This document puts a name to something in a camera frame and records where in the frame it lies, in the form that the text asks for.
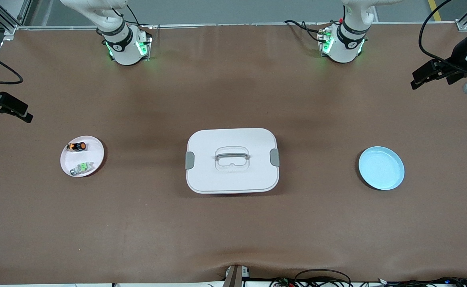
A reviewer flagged light blue round plate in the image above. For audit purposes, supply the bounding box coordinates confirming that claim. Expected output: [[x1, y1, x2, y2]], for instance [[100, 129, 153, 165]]
[[358, 146, 405, 191]]

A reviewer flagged black left arm base cable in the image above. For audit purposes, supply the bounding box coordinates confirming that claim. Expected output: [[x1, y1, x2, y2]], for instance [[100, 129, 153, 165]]
[[284, 19, 329, 42]]

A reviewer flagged brown table mat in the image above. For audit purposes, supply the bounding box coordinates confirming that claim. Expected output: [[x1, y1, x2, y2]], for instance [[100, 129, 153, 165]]
[[0, 23, 467, 285]]

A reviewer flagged white lidded storage box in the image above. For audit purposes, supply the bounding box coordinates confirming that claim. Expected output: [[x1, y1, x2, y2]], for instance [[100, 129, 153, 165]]
[[185, 128, 280, 195]]

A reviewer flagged aluminium table edge rail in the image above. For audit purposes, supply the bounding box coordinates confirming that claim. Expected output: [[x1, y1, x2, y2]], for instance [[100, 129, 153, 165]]
[[16, 22, 463, 31]]

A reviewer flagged metal table edge bracket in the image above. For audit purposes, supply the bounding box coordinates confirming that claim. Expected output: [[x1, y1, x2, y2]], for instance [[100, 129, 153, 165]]
[[223, 264, 250, 287]]

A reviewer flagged black arm base cable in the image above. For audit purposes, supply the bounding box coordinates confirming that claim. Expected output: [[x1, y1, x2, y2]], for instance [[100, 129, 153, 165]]
[[284, 19, 329, 42], [112, 4, 154, 30]]

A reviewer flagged pink round plate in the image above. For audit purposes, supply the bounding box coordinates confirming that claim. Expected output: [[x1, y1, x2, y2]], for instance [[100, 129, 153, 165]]
[[60, 136, 105, 177]]

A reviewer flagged black looped cable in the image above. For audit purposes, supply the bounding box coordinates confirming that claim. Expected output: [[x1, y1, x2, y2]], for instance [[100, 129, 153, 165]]
[[294, 269, 352, 287]]

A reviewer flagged black right arm base cable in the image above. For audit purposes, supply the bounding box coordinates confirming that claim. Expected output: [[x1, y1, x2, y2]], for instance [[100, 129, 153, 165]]
[[112, 4, 154, 30]]

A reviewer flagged tangled cable bundle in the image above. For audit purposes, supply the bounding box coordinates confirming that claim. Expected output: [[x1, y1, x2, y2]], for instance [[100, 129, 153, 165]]
[[269, 275, 467, 287]]

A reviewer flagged green push-button switch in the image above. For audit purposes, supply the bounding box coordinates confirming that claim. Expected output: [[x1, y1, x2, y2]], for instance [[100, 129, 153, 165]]
[[70, 161, 95, 176]]

